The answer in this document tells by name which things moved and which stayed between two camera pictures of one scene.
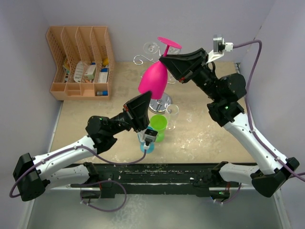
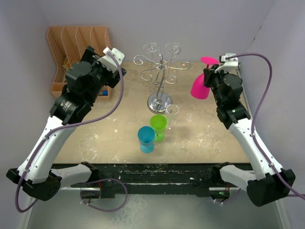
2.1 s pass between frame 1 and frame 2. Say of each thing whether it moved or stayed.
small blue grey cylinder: stayed
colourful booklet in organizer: stayed
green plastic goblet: stayed
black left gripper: moved
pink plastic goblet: moved
